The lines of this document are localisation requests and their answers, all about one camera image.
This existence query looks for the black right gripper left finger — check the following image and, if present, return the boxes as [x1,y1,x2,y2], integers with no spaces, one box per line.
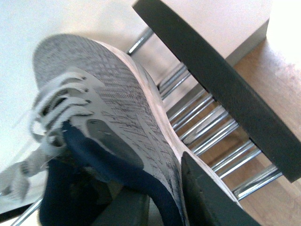
[91,183,150,226]

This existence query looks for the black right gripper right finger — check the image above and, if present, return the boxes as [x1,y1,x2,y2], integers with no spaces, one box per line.
[182,152,259,226]

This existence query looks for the black metal shoe rack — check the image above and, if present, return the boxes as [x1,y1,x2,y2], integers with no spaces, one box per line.
[0,0,301,217]

